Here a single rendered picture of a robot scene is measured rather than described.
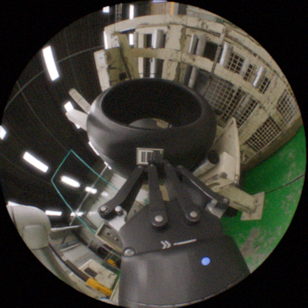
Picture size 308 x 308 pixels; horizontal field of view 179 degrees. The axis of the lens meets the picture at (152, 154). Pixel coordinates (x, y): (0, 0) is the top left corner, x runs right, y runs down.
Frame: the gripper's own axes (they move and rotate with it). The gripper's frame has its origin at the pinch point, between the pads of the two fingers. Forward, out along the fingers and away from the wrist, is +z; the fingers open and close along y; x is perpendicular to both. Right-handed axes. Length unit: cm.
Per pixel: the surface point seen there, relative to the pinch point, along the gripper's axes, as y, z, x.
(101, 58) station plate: -36, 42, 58
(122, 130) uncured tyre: -8.4, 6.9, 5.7
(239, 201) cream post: 69, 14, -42
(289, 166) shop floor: 114, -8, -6
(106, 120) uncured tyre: -13.9, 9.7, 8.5
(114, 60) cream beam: -27, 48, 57
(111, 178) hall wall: -371, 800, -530
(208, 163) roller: 15.5, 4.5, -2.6
